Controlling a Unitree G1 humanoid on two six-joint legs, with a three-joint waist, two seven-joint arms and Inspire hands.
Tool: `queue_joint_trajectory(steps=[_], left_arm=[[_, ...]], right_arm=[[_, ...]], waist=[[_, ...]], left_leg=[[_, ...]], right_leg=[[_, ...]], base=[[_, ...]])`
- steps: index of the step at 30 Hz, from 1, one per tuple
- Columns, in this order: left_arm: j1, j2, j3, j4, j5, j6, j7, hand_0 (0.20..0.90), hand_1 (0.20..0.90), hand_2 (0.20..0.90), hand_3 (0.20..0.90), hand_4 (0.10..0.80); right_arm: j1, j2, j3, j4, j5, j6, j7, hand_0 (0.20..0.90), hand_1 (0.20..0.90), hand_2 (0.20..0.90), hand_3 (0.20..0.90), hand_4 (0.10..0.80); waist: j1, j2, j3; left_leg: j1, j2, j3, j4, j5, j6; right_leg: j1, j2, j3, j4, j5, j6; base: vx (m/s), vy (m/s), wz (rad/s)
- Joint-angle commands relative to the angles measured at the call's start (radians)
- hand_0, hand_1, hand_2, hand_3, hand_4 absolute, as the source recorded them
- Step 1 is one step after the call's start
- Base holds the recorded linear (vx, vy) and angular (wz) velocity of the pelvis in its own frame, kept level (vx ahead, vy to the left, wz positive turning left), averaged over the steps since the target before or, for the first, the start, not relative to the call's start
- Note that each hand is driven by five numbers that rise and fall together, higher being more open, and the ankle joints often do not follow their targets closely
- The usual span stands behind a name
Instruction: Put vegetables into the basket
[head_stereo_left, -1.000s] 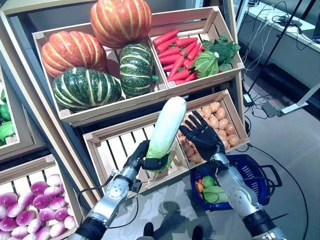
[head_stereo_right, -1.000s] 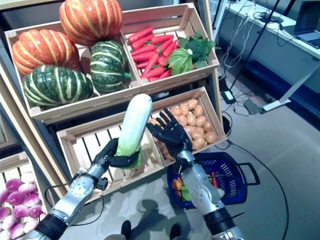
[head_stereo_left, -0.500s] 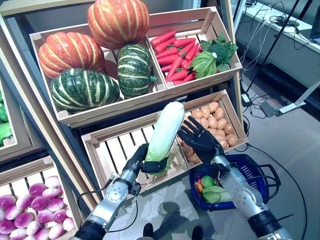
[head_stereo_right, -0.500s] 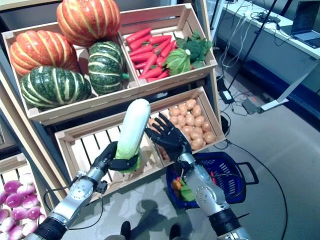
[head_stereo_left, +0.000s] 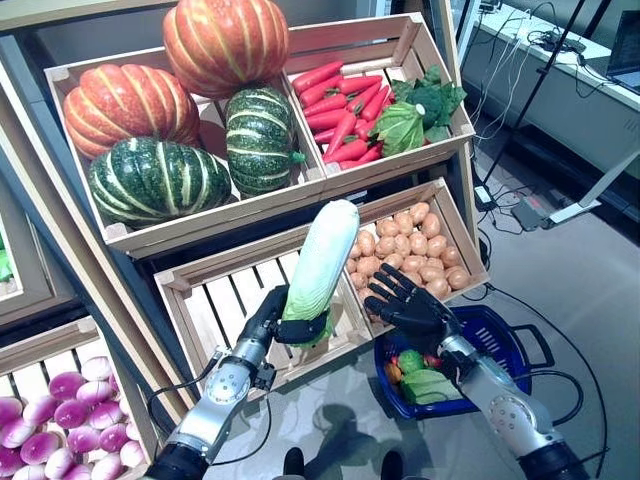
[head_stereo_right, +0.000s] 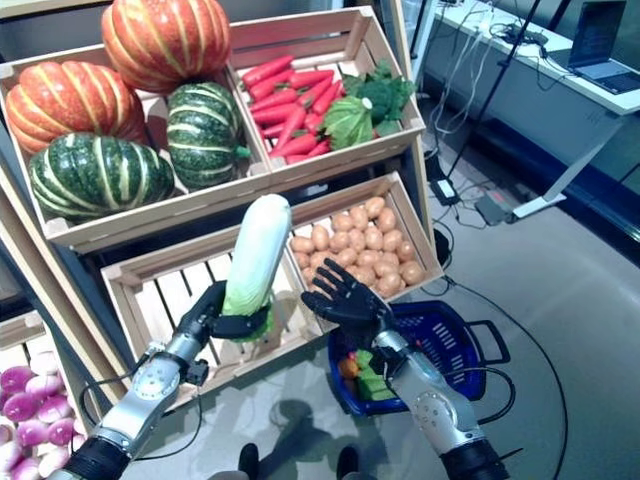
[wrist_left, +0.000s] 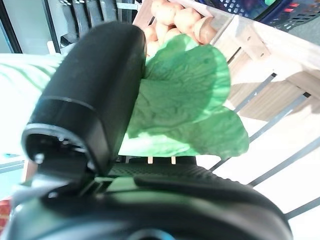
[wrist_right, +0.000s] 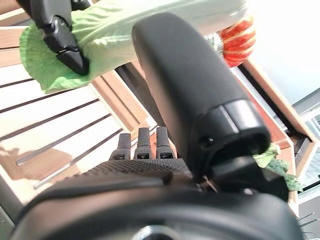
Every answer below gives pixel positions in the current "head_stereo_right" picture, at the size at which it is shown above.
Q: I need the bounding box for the green striped pumpkin with stem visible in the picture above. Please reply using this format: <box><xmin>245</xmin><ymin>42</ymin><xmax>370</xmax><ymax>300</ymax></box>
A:
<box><xmin>166</xmin><ymin>81</ymin><xmax>251</xmax><ymax>190</ymax></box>

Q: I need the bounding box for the blue plastic shopping basket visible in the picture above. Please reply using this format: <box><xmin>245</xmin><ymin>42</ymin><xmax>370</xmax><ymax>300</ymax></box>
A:
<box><xmin>327</xmin><ymin>299</ymin><xmax>511</xmax><ymax>419</ymax></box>

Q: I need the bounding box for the dark laptop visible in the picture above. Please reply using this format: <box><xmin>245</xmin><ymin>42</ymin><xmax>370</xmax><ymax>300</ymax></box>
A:
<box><xmin>567</xmin><ymin>0</ymin><xmax>640</xmax><ymax>95</ymax></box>

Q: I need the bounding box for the dark green broccoli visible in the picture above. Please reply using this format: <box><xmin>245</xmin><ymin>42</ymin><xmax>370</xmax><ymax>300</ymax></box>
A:
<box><xmin>342</xmin><ymin>59</ymin><xmax>417</xmax><ymax>137</ymax></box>

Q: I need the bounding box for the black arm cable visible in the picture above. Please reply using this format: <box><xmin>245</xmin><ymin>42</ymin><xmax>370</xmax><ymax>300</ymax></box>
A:
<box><xmin>79</xmin><ymin>377</ymin><xmax>204</xmax><ymax>461</ymax></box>
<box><xmin>439</xmin><ymin>367</ymin><xmax>516</xmax><ymax>436</ymax></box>

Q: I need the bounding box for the grey floor power box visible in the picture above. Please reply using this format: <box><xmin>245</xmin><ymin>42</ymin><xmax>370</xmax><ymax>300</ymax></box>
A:
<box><xmin>474</xmin><ymin>192</ymin><xmax>519</xmax><ymax>226</ymax></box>

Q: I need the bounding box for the black left robot foot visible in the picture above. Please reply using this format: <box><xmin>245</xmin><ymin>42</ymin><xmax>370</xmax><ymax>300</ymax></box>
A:
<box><xmin>238</xmin><ymin>443</ymin><xmax>260</xmax><ymax>480</ymax></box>

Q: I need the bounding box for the napa cabbage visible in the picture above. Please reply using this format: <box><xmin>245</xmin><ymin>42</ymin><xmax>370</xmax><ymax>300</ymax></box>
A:
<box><xmin>219</xmin><ymin>193</ymin><xmax>293</xmax><ymax>344</ymax></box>
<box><xmin>354</xmin><ymin>348</ymin><xmax>397</xmax><ymax>402</ymax></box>

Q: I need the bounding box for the wooden potato crate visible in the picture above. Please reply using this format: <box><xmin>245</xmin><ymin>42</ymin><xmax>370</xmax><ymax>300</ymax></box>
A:
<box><xmin>287</xmin><ymin>171</ymin><xmax>445</xmax><ymax>306</ymax></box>

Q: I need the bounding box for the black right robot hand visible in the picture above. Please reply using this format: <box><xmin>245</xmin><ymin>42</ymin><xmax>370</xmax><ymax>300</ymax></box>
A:
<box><xmin>299</xmin><ymin>257</ymin><xmax>396</xmax><ymax>351</ymax></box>

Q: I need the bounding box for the black cable hub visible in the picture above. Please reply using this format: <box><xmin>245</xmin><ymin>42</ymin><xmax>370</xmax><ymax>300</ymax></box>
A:
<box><xmin>492</xmin><ymin>22</ymin><xmax>550</xmax><ymax>47</ymax></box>

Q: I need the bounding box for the black floor cable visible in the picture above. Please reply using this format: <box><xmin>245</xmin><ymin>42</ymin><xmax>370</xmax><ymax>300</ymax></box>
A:
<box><xmin>424</xmin><ymin>277</ymin><xmax>569</xmax><ymax>480</ymax></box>

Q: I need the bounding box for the green leafy cabbage head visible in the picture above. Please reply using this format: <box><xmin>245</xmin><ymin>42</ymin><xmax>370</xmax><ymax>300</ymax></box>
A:
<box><xmin>322</xmin><ymin>95</ymin><xmax>375</xmax><ymax>151</ymax></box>

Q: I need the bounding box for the large orange striped pumpkin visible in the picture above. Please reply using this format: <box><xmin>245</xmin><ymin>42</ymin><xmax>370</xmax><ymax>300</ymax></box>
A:
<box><xmin>101</xmin><ymin>0</ymin><xmax>232</xmax><ymax>94</ymax></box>

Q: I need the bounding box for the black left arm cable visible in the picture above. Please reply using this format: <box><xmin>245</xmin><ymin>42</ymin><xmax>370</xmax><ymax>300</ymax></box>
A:
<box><xmin>79</xmin><ymin>377</ymin><xmax>204</xmax><ymax>461</ymax></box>

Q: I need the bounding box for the black tripod pole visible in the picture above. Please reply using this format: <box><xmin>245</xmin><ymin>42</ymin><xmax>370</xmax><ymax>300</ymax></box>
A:
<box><xmin>444</xmin><ymin>0</ymin><xmax>541</xmax><ymax>181</ymax></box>

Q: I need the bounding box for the white office desk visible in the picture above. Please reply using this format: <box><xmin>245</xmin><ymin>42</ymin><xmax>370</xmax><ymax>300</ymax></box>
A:
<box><xmin>424</xmin><ymin>0</ymin><xmax>640</xmax><ymax>219</ymax></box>

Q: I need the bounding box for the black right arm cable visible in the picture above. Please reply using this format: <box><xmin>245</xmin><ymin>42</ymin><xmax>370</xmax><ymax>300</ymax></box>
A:
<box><xmin>439</xmin><ymin>367</ymin><xmax>516</xmax><ymax>436</ymax></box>

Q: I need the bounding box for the brown potato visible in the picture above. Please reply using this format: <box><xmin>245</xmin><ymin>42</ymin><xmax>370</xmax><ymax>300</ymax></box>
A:
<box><xmin>377</xmin><ymin>272</ymin><xmax>406</xmax><ymax>300</ymax></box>
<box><xmin>399</xmin><ymin>259</ymin><xmax>426</xmax><ymax>287</ymax></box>

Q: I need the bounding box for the black robot foot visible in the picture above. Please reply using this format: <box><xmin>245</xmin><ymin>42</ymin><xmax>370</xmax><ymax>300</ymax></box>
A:
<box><xmin>238</xmin><ymin>443</ymin><xmax>260</xmax><ymax>480</ymax></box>
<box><xmin>337</xmin><ymin>446</ymin><xmax>362</xmax><ymax>480</ymax></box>

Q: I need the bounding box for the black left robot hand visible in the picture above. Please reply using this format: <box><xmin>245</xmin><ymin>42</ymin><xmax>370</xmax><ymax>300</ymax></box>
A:
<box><xmin>177</xmin><ymin>280</ymin><xmax>274</xmax><ymax>351</ymax></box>

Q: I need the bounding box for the red carrot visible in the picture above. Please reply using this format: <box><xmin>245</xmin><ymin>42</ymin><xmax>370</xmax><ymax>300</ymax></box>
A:
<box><xmin>249</xmin><ymin>88</ymin><xmax>300</xmax><ymax>114</ymax></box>
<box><xmin>312</xmin><ymin>82</ymin><xmax>344</xmax><ymax>116</ymax></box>
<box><xmin>241</xmin><ymin>54</ymin><xmax>295</xmax><ymax>89</ymax></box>
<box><xmin>288</xmin><ymin>69</ymin><xmax>335</xmax><ymax>91</ymax></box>
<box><xmin>269</xmin><ymin>133</ymin><xmax>320</xmax><ymax>159</ymax></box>
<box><xmin>248</xmin><ymin>69</ymin><xmax>296</xmax><ymax>101</ymax></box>
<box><xmin>252</xmin><ymin>102</ymin><xmax>301</xmax><ymax>126</ymax></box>
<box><xmin>274</xmin><ymin>107</ymin><xmax>307</xmax><ymax>151</ymax></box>

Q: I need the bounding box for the wooden turnip crate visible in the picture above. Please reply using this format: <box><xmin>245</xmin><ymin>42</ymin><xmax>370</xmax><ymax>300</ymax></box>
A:
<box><xmin>0</xmin><ymin>309</ymin><xmax>96</xmax><ymax>480</ymax></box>

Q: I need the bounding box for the wooden cabbage crate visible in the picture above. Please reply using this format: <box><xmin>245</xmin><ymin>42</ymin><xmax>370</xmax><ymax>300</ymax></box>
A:
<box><xmin>99</xmin><ymin>219</ymin><xmax>331</xmax><ymax>416</ymax></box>

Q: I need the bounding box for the black power adapter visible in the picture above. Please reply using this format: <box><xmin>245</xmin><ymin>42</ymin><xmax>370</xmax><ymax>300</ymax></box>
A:
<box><xmin>429</xmin><ymin>177</ymin><xmax>460</xmax><ymax>206</ymax></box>

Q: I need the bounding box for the black right robot foot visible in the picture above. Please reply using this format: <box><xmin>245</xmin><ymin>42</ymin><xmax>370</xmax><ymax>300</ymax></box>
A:
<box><xmin>337</xmin><ymin>446</ymin><xmax>362</xmax><ymax>480</ymax></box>

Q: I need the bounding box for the wooden display shelf frame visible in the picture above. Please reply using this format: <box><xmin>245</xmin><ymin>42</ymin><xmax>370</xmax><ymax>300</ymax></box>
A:
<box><xmin>0</xmin><ymin>0</ymin><xmax>436</xmax><ymax>436</ymax></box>

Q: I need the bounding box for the wooden carrot crate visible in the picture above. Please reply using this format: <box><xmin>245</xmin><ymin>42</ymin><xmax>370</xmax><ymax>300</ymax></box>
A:
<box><xmin>227</xmin><ymin>5</ymin><xmax>426</xmax><ymax>189</ymax></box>

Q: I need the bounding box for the purple white turnip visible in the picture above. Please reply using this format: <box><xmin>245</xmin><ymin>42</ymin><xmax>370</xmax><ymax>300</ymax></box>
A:
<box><xmin>17</xmin><ymin>419</ymin><xmax>51</xmax><ymax>446</ymax></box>
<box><xmin>24</xmin><ymin>375</ymin><xmax>64</xmax><ymax>401</ymax></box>
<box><xmin>0</xmin><ymin>366</ymin><xmax>36</xmax><ymax>394</ymax></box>

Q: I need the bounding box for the white metal post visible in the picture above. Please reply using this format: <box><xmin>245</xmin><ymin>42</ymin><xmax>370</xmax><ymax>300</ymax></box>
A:
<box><xmin>409</xmin><ymin>0</ymin><xmax>437</xmax><ymax>61</ymax></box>

